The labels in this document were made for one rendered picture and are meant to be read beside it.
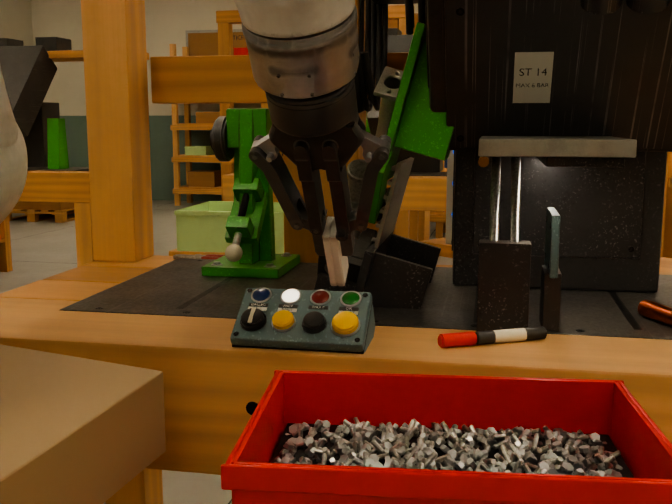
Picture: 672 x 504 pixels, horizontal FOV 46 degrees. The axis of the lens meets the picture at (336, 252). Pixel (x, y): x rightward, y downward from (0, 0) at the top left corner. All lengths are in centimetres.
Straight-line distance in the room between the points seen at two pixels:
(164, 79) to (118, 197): 25
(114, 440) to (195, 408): 26
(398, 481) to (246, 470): 10
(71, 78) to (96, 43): 1126
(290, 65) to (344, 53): 4
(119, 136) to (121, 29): 20
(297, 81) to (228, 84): 97
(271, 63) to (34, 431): 32
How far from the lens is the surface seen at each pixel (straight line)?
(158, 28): 1226
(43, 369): 76
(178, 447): 96
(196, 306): 111
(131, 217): 158
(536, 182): 122
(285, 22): 60
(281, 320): 88
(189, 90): 162
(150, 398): 73
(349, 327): 86
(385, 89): 113
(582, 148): 88
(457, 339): 90
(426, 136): 106
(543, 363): 87
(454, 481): 55
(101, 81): 160
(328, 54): 62
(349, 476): 55
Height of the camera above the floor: 115
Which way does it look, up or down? 9 degrees down
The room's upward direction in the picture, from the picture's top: straight up
